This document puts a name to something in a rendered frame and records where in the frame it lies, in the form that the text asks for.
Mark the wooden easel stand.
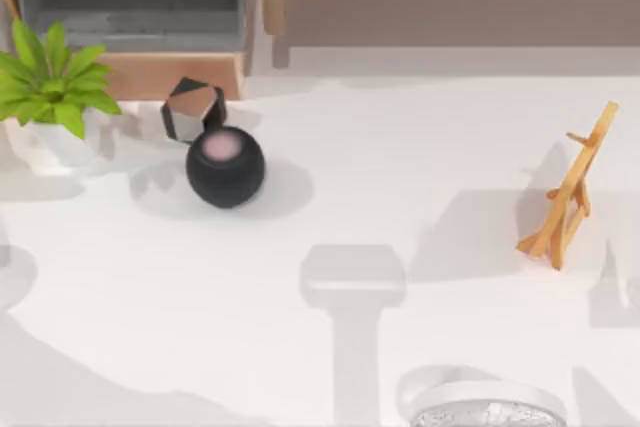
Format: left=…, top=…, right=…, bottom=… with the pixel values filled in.
left=516, top=100, right=620, bottom=272

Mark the green potted plant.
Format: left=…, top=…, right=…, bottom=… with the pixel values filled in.
left=0, top=18, right=123, bottom=141

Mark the white plant pot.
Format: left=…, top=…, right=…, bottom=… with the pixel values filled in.
left=3, top=105, right=101, bottom=173

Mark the black and copper faceted box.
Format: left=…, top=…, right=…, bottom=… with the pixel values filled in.
left=160, top=76, right=229, bottom=144

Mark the black round speaker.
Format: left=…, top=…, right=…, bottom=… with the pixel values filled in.
left=185, top=124, right=267, bottom=210

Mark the pale wooden drawer front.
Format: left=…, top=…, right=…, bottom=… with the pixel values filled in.
left=82, top=50, right=247, bottom=102

